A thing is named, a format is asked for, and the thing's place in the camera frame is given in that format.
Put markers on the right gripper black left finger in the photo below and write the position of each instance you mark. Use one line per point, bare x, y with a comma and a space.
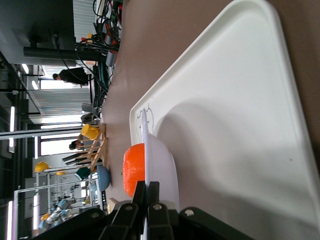
130, 215

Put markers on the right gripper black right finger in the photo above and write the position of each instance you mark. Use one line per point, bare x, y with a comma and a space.
157, 217

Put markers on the orange mandarin fruit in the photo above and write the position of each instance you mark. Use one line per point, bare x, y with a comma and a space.
133, 170

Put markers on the pale lavender round plate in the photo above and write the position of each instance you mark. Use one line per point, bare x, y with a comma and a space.
160, 162

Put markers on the blue bowl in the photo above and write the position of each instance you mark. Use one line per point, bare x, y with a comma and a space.
103, 177

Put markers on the dark green cup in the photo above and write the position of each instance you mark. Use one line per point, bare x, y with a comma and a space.
83, 173

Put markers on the wooden peg drying rack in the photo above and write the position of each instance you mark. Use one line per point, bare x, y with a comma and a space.
96, 152

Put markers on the grey blue background robot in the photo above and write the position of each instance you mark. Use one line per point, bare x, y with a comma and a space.
58, 211

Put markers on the seated person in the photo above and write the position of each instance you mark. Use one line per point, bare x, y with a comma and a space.
76, 144

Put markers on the yellow cup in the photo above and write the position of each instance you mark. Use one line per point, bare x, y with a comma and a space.
90, 131

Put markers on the yellow hard hat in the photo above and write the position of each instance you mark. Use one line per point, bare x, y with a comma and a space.
41, 166

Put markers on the cream tray with bear print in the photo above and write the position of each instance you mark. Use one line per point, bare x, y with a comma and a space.
225, 87

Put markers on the person in dark clothes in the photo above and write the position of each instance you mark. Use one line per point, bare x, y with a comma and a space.
72, 76

